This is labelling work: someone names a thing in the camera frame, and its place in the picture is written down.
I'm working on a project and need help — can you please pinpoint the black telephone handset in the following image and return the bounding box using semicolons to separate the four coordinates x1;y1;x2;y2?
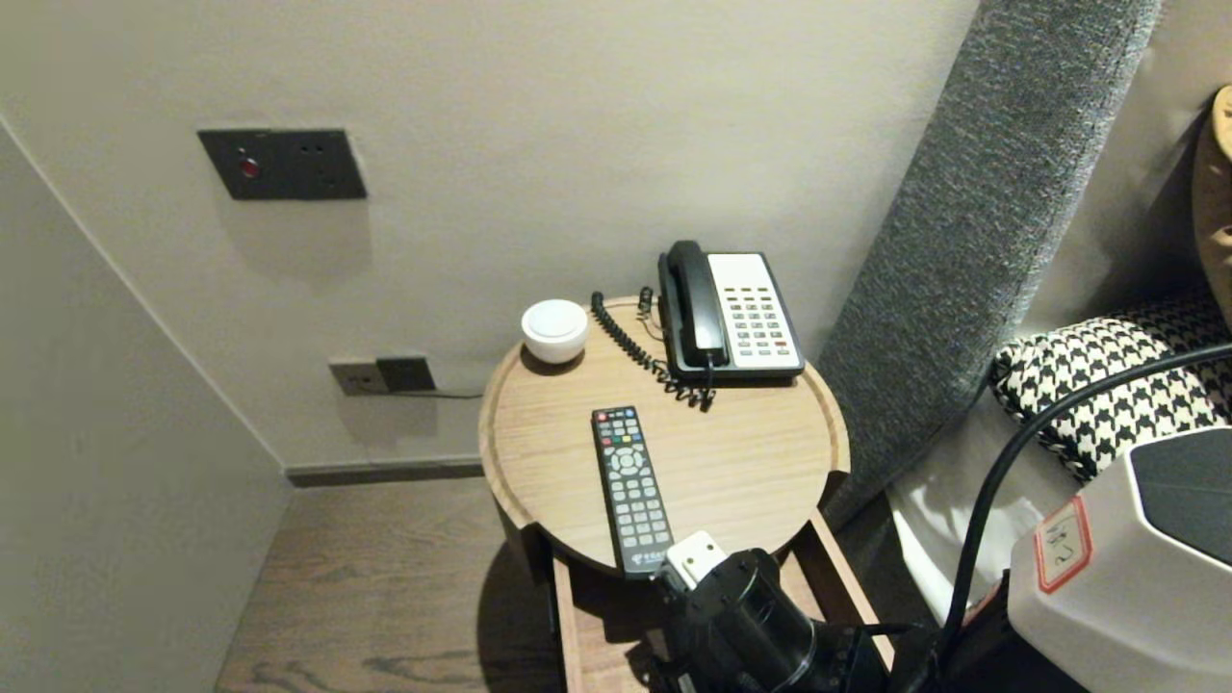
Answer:
658;241;730;372

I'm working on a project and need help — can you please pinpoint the black and white telephone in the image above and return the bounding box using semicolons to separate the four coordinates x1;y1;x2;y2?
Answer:
660;252;806;388

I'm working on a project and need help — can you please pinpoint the dark grey bed base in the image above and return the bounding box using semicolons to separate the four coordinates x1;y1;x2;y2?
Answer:
833;489;939;636

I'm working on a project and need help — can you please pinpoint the grey fabric headboard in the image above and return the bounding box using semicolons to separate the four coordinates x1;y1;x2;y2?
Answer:
816;0;1161;530

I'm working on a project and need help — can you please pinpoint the dark wall switch panel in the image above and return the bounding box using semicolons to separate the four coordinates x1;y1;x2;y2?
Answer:
198;129;369;201

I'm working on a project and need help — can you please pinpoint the silver wall socket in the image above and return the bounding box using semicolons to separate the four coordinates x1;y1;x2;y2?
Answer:
329;359;390;398

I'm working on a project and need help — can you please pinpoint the light wooden rounded object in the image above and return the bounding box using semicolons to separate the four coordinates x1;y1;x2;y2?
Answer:
1191;85;1232;333

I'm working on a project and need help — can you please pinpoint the small white round device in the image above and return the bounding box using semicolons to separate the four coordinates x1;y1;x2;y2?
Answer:
521;299;589;365

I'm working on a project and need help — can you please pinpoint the white bed sheet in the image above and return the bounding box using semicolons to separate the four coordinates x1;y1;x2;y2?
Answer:
885;385;1089;627

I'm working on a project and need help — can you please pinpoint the round wooden nightstand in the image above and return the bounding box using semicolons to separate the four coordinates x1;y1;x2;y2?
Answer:
478;294;850;585

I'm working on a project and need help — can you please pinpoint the black white houndstooth pillow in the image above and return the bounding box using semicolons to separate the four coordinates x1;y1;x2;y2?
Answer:
991;294;1232;482

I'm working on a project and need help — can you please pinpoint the black coiled telephone cord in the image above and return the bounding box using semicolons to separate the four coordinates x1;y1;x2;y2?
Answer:
591;289;716;413

